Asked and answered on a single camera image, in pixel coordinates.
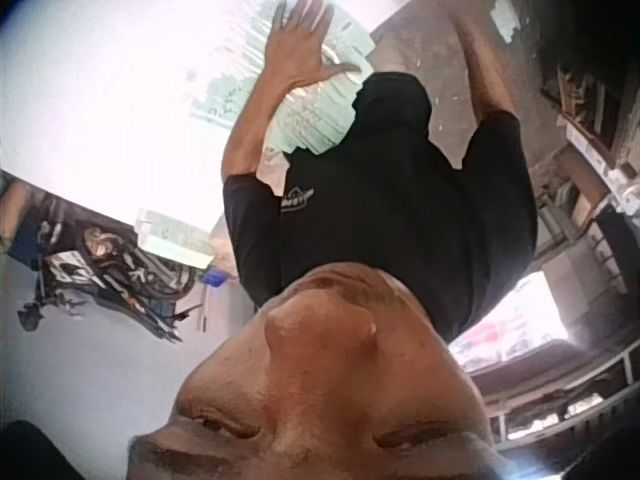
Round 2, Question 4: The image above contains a white metal rack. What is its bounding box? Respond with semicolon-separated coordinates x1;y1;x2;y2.
469;339;640;451

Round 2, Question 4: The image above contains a white printed plastic sheet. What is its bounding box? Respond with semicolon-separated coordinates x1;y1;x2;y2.
448;272;572;372

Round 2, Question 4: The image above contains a pale green sheet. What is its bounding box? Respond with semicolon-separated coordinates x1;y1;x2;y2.
491;0;527;44

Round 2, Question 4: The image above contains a cluttered wooden shelf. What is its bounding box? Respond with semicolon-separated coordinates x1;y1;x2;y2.
539;59;640;301

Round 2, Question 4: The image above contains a person's left hand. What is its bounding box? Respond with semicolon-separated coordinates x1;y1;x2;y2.
262;0;362;92

